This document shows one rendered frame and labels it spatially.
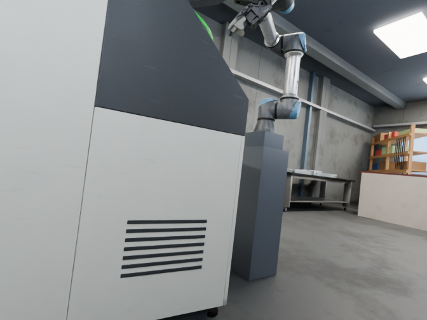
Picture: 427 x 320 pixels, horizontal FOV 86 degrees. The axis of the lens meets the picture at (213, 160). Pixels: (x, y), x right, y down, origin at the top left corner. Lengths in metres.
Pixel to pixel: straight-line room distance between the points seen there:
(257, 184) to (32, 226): 1.06
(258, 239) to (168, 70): 1.06
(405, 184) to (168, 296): 4.74
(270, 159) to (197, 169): 0.66
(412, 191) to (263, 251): 4.00
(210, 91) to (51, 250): 0.75
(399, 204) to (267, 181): 4.03
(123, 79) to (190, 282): 0.78
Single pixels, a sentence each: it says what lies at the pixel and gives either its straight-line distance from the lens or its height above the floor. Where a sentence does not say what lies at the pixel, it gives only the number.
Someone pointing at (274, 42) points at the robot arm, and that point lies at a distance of 1.64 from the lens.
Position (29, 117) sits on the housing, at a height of 0.72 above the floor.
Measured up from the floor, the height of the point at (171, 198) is 0.51.
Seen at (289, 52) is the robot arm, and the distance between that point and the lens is 1.64.
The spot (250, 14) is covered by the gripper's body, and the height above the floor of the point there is 1.35.
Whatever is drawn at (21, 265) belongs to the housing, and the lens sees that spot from 0.89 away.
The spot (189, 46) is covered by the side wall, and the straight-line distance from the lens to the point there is 0.96.
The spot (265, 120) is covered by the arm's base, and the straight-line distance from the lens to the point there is 1.53.
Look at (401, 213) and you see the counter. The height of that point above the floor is 0.21.
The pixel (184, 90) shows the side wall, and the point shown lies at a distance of 0.89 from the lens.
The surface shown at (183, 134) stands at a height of 0.75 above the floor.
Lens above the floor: 0.64
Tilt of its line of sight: 2 degrees up
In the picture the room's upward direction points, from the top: 7 degrees clockwise
